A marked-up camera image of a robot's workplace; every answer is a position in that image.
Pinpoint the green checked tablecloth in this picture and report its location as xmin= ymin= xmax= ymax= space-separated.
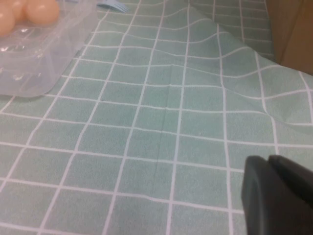
xmin=0 ymin=0 xmax=313 ymax=235

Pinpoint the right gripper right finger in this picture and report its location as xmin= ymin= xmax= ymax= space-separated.
xmin=268 ymin=155 xmax=313 ymax=235

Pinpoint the clear plastic egg box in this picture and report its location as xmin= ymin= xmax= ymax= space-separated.
xmin=0 ymin=0 xmax=98 ymax=97

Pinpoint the blue plastic fork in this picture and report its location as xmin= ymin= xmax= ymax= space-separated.
xmin=96 ymin=0 xmax=130 ymax=13

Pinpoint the beige plastic egg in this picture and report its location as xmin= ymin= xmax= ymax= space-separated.
xmin=0 ymin=8 xmax=16 ymax=37
xmin=24 ymin=0 xmax=60 ymax=26
xmin=8 ymin=0 xmax=29 ymax=20

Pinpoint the brown cardboard box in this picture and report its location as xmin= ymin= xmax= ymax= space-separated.
xmin=266 ymin=0 xmax=313 ymax=75

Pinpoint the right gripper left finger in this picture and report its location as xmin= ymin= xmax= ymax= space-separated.
xmin=241 ymin=156 xmax=301 ymax=235

